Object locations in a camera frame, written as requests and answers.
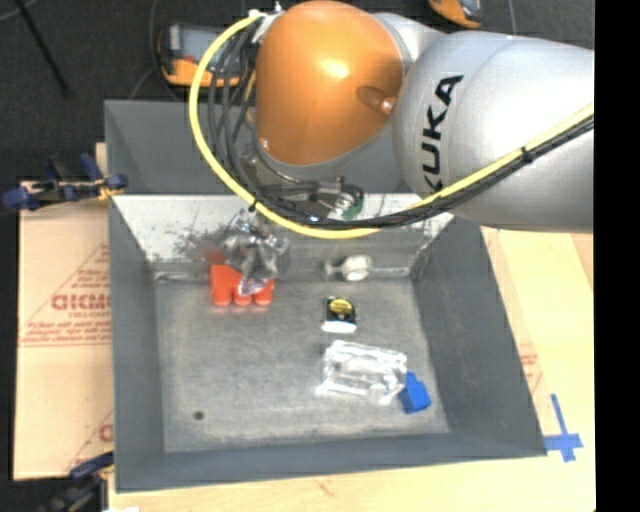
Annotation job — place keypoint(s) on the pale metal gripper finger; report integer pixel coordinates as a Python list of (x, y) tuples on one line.
[(272, 252), (239, 246)]

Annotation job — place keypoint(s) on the orange lobed block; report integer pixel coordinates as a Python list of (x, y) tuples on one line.
[(224, 289)]

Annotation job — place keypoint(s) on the black and yellow tape measure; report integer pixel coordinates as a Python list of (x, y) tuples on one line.
[(339, 312)]

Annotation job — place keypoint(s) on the grey metal bin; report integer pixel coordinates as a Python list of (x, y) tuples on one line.
[(260, 380)]

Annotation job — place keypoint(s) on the clear plastic box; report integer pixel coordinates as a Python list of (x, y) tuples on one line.
[(361, 371)]

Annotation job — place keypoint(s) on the blue block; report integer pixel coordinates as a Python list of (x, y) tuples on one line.
[(416, 395)]

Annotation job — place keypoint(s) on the brown cardboard board red print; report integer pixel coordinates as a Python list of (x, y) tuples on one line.
[(60, 350)]

